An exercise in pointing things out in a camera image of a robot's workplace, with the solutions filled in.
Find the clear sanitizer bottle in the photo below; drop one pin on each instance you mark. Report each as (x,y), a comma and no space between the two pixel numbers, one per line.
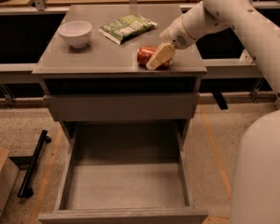
(245,57)

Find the cardboard box left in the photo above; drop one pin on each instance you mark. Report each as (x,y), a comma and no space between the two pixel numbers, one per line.
(8,175)

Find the red coke can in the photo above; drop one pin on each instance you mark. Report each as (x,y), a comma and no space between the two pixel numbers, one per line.
(144,53)

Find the green chip bag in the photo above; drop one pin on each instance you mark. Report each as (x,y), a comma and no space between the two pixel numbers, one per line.
(126,27)

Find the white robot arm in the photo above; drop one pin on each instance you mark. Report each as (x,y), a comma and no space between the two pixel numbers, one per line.
(255,195)

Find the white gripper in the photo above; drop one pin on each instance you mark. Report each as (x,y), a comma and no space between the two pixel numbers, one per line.
(176,32)

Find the black metal bar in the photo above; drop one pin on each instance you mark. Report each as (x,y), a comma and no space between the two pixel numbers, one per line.
(25,190)

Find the closed grey top drawer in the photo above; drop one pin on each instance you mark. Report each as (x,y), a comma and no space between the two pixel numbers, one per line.
(118,107)

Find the grey drawer cabinet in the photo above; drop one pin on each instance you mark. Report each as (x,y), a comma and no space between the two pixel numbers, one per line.
(105,68)

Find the open grey middle drawer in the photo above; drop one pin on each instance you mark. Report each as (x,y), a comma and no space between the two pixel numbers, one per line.
(126,173)

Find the white ceramic bowl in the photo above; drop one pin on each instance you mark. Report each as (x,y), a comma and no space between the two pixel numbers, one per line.
(75,33)

